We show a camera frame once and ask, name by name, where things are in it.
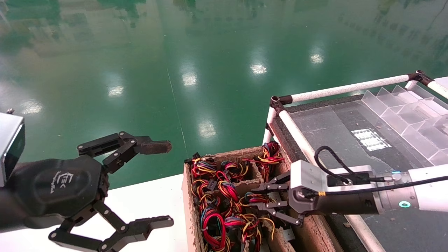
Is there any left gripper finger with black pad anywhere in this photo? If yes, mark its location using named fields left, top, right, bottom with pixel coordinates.
left=48, top=200, right=174, bottom=252

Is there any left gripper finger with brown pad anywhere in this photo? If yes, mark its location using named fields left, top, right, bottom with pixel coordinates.
left=77, top=131, right=172, bottom=174

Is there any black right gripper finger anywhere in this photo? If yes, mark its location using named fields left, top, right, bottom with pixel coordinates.
left=251, top=172, right=292, bottom=196
left=250, top=200, right=304, bottom=226

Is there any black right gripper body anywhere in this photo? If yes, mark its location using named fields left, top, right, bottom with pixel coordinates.
left=292, top=188, right=381, bottom=216

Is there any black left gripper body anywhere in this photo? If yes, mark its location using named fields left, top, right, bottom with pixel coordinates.
left=9, top=155, right=110, bottom=230

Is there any grey power supply with wires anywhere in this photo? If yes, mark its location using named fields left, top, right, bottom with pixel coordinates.
left=240, top=193, right=297, bottom=243

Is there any brown cardboard box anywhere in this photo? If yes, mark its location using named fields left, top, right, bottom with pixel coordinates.
left=182, top=146, right=345, bottom=252

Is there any long white cart pipe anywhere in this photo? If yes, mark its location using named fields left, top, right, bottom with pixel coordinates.
left=279, top=110, right=385, bottom=252

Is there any black pipe corner joint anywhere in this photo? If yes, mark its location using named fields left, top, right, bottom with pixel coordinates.
left=270, top=95, right=293, bottom=114
left=408, top=70, right=434, bottom=86

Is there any clear acrylic divider tray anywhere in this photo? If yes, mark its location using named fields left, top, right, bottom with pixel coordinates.
left=361, top=84, right=448, bottom=167

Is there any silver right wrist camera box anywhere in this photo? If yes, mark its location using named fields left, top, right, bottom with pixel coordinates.
left=289, top=160, right=374, bottom=213

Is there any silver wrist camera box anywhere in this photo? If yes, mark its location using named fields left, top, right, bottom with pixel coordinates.
left=289, top=160, right=374, bottom=213
left=0, top=108, right=26, bottom=188

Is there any black cable gold connector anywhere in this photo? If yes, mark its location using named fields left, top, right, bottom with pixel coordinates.
left=317, top=175, right=448, bottom=196

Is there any looped black braided cable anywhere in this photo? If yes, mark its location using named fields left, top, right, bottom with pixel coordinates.
left=314, top=146, right=385, bottom=184

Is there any coloured wire bundle black connector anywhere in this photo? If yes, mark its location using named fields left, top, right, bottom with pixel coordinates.
left=184, top=153, right=219, bottom=179

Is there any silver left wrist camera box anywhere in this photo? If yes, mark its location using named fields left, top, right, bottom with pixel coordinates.
left=0, top=108, right=26, bottom=188

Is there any white cart pipe post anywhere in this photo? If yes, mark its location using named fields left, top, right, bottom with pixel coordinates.
left=263, top=107, right=278, bottom=145

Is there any large red wire bundle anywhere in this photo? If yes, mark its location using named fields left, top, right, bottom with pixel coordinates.
left=199, top=206, right=231, bottom=252

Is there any white cart pipe rail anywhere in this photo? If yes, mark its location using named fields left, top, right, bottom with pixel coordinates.
left=290, top=74, right=417, bottom=103
left=427, top=80, right=448, bottom=99

